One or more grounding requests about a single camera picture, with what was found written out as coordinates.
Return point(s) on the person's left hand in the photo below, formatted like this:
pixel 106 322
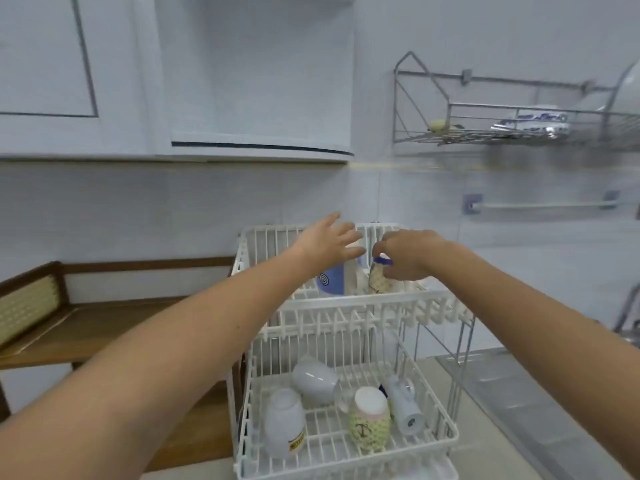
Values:
pixel 325 247

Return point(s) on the person's right hand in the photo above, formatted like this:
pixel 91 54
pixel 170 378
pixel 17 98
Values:
pixel 412 254

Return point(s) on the blue cartoon face mug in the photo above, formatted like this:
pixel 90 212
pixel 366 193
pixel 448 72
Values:
pixel 332 283

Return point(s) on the beige Paris Eiffel mug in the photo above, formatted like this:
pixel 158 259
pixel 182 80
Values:
pixel 377 282

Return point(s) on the white two-tier dish rack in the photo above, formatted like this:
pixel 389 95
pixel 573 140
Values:
pixel 350 314

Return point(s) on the white mug blue red logo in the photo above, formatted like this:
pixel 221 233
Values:
pixel 404 407

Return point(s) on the green patterned anchor mug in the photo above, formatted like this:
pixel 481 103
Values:
pixel 369 419

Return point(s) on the wooden shelf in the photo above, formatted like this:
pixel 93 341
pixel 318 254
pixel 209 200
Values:
pixel 100 329

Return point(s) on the person's left forearm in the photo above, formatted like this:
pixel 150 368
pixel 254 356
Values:
pixel 165 364

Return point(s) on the person's right forearm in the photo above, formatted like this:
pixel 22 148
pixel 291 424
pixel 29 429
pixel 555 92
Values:
pixel 525 334

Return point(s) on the small yellow object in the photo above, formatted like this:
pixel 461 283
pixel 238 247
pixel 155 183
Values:
pixel 440 125

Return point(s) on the silver packet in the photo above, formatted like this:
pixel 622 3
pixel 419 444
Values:
pixel 530 128

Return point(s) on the stainless steel sink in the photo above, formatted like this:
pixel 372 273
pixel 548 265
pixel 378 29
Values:
pixel 525 404

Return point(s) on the blue white packet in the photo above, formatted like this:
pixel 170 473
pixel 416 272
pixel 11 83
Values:
pixel 542 116

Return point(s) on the white drip tray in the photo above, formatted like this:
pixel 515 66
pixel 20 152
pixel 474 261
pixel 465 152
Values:
pixel 447 469

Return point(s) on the metal faucet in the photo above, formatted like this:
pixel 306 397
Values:
pixel 630 314

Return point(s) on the white wall towel bar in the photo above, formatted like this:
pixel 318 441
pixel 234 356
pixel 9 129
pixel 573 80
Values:
pixel 545 205

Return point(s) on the white curved wall cabinet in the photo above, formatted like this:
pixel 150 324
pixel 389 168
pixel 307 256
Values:
pixel 260 69

